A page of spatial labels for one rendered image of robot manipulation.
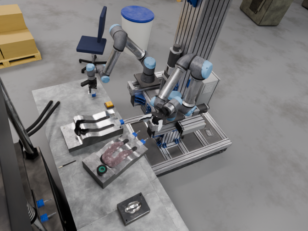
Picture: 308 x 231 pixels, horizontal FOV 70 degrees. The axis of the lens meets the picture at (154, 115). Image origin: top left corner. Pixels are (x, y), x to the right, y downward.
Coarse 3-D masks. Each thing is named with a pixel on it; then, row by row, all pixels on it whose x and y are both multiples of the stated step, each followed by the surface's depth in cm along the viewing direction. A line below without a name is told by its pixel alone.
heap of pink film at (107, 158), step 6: (114, 144) 185; (120, 144) 189; (108, 150) 183; (114, 150) 185; (126, 150) 187; (102, 156) 181; (108, 156) 181; (120, 156) 181; (126, 156) 182; (108, 162) 177; (114, 162) 178; (120, 162) 180
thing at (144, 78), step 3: (141, 75) 227; (144, 75) 223; (147, 75) 221; (150, 75) 221; (153, 75) 225; (141, 78) 227; (144, 78) 224; (147, 78) 223; (150, 78) 224; (153, 78) 226; (144, 81) 225; (147, 81) 225; (150, 81) 226; (153, 81) 228
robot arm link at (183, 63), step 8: (184, 56) 156; (192, 56) 154; (176, 64) 159; (184, 64) 156; (176, 72) 159; (168, 80) 161; (176, 80) 160; (168, 88) 161; (160, 96) 162; (168, 96) 164; (152, 104) 165
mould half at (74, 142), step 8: (104, 112) 212; (112, 112) 213; (104, 120) 206; (112, 120) 207; (72, 128) 198; (96, 128) 198; (112, 128) 201; (120, 128) 202; (64, 136) 192; (72, 136) 193; (80, 136) 190; (88, 136) 186; (96, 136) 191; (104, 136) 198; (112, 136) 204; (72, 144) 187; (80, 144) 188; (88, 144) 194
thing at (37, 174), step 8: (24, 152) 184; (40, 152) 187; (24, 160) 180; (32, 160) 181; (40, 160) 182; (32, 168) 176; (40, 168) 177; (32, 176) 172; (40, 176) 173; (32, 184) 168; (40, 184) 169; (48, 184) 170; (40, 192) 165; (48, 192) 166; (48, 208) 159; (56, 208) 160; (56, 216) 156; (48, 224) 152; (56, 224) 153
